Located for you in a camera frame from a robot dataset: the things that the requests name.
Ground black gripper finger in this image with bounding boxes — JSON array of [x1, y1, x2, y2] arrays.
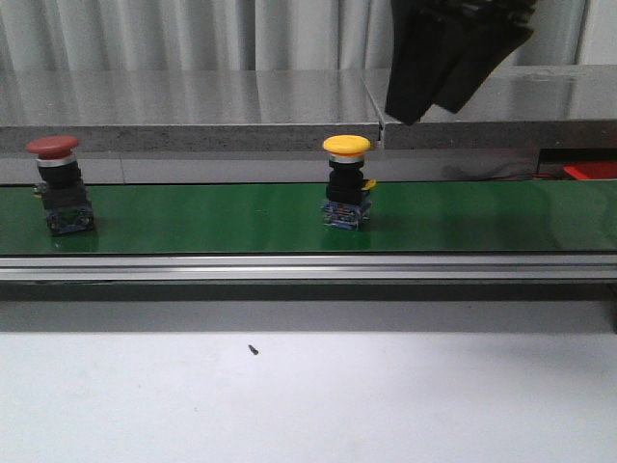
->
[[433, 23, 533, 113], [386, 1, 468, 125]]

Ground grey stone slab right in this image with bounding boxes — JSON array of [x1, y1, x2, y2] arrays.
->
[[362, 65, 616, 150]]

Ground grey stone slab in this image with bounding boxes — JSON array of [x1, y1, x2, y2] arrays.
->
[[362, 65, 616, 150], [1, 70, 381, 152]]

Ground red plate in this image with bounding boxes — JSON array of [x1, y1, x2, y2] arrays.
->
[[563, 160, 617, 180]]

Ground green conveyor belt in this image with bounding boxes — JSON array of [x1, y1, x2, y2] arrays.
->
[[1, 180, 616, 256]]

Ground grey stone slab left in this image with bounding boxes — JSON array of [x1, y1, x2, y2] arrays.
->
[[1, 70, 381, 152]]

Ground grey rear conveyor panel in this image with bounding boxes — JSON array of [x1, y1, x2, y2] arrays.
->
[[0, 150, 541, 186]]

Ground grey pleated curtain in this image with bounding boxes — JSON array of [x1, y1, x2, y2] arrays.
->
[[0, 0, 590, 73]]

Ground red cable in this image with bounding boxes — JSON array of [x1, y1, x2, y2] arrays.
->
[[476, 172, 560, 183]]

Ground aluminium conveyor side rail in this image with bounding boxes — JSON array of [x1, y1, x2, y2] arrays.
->
[[1, 252, 616, 284]]

